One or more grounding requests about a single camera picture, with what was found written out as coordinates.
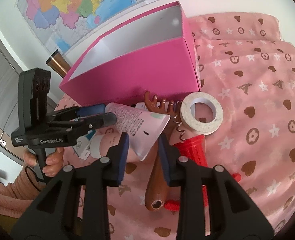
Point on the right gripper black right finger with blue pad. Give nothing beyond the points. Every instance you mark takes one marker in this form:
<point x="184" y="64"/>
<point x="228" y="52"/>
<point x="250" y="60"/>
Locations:
<point x="212" y="203"/>

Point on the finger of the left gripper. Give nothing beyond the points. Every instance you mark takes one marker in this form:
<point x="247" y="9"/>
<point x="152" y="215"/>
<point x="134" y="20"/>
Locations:
<point x="92" y="123"/>
<point x="80" y="111"/>

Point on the red corkscrew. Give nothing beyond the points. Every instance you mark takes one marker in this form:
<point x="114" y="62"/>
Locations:
<point x="193" y="147"/>

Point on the pink sleeved forearm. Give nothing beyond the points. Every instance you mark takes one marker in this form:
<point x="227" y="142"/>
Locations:
<point x="16" y="197"/>

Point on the blue white medicine box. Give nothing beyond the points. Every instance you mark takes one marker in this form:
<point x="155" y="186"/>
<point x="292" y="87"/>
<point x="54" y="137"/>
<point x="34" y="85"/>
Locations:
<point x="82" y="147"/>

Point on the pink cosmetic tube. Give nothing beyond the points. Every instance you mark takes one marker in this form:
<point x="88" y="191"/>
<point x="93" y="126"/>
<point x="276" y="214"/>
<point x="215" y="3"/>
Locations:
<point x="143" y="127"/>

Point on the person's left hand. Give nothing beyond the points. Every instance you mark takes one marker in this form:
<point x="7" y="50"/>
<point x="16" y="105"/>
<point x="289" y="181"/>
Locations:
<point x="54" y="161"/>

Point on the grey door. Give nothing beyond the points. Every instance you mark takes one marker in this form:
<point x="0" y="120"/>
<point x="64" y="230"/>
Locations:
<point x="9" y="75"/>

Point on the colourful wall map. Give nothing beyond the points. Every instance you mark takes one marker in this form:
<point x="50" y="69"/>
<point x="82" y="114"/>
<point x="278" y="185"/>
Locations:
<point x="60" y="24"/>

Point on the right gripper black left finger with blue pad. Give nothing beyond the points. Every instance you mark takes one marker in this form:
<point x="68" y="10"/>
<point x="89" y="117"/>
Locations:
<point x="73" y="205"/>

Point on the small white purple bottle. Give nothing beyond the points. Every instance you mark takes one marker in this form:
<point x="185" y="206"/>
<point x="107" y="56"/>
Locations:
<point x="141" y="106"/>

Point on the white tape roll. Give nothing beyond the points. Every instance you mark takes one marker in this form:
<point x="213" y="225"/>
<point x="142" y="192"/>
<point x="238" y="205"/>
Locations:
<point x="201" y="113"/>

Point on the pink open storage box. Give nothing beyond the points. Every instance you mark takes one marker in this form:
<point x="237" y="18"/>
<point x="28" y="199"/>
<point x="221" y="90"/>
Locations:
<point x="153" y="51"/>

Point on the pink patterned tablecloth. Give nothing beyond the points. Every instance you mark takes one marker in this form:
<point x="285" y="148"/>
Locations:
<point x="250" y="70"/>

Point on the copper metal tumbler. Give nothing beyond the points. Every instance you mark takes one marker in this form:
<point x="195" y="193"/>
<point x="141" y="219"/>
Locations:
<point x="58" y="63"/>

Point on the brown wooden comb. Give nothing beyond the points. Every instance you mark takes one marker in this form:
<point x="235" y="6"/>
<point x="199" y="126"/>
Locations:
<point x="157" y="188"/>

